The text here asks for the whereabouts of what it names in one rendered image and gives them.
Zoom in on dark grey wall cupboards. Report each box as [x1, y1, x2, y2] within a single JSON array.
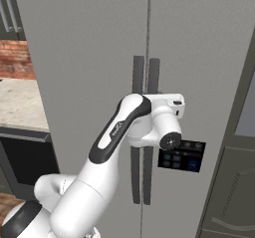
[[0, 0, 27, 41]]

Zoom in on dark grey fridge door handle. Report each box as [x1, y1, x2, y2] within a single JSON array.
[[141, 57, 161, 206]]

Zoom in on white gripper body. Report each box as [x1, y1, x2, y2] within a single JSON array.
[[144, 93, 186, 108]]

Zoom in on black fronted appliance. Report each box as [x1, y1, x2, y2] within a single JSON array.
[[0, 135, 62, 200]]

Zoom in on grey tall cabinet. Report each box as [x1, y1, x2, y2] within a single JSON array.
[[195, 26, 255, 238]]

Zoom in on grey fridge door with panel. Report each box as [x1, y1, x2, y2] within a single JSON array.
[[140, 0, 255, 238]]

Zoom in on dark grey freezer door handle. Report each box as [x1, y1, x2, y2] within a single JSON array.
[[129, 55, 146, 205]]

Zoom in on grey freezer door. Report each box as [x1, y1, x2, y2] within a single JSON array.
[[12, 0, 150, 238]]

